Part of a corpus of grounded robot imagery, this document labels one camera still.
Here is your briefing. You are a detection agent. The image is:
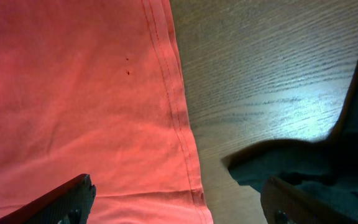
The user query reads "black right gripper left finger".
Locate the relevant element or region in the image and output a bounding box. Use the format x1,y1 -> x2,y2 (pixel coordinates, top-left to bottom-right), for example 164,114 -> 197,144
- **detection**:
0,174 -> 96,224

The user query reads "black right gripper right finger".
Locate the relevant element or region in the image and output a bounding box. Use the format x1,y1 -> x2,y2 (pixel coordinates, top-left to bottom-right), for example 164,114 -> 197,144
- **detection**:
260,177 -> 358,224

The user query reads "orange FRAM t-shirt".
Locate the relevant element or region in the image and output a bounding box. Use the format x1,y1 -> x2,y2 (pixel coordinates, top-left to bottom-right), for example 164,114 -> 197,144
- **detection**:
0,0 -> 213,223

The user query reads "black t-shirt pile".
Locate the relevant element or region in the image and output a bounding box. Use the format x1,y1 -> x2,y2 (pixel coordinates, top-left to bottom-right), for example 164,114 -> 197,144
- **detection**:
227,64 -> 358,221

